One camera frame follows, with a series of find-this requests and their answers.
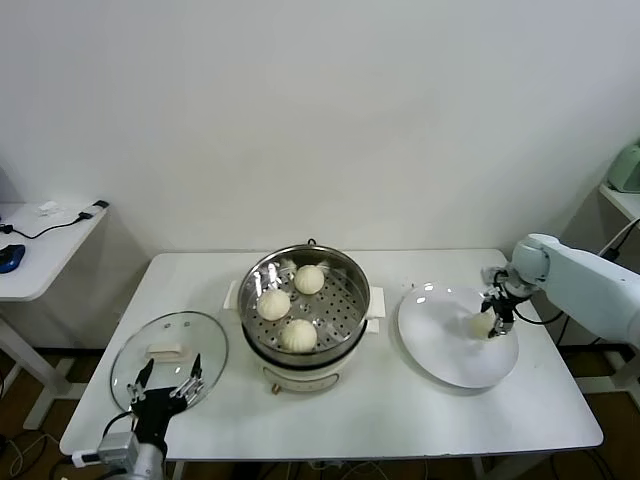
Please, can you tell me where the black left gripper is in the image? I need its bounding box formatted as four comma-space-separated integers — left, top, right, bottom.
125, 353, 205, 446

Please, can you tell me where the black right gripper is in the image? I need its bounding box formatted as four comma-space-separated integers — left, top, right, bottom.
480, 282, 523, 339

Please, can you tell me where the white steamed baozi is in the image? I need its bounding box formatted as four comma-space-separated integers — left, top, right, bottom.
293, 264, 325, 295
469, 312, 497, 341
278, 319, 318, 352
256, 289, 292, 321

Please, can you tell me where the glass lid with cream handle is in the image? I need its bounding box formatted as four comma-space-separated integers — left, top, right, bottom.
109, 310, 230, 412

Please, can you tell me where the stainless steel steamer basket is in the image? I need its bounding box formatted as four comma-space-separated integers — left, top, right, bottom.
237, 244, 373, 359

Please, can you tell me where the white round plate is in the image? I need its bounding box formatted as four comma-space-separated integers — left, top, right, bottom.
397, 282, 520, 390

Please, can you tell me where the cream electric cooking pot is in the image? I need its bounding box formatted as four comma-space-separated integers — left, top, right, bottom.
223, 279, 387, 396

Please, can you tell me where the mint green appliance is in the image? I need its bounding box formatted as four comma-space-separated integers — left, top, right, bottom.
607, 141, 640, 196

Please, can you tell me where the blue computer mouse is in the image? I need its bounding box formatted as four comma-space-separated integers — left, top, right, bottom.
0, 243, 28, 274

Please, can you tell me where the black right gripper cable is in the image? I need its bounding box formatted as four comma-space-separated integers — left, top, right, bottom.
513, 298, 565, 326

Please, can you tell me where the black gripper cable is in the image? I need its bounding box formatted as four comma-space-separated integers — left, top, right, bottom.
101, 411, 135, 439
513, 298, 565, 326

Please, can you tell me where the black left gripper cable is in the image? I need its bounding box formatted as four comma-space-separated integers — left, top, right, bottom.
101, 411, 135, 439

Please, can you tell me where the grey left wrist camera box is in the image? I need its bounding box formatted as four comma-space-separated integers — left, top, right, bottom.
70, 431, 140, 467

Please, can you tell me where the white floor cable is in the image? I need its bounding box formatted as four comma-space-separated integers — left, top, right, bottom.
7, 431, 59, 476

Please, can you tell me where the white hanging cable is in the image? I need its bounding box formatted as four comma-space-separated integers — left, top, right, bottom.
601, 218, 640, 257

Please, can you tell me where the thin black desk cable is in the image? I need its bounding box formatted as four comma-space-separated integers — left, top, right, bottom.
0, 211, 97, 240

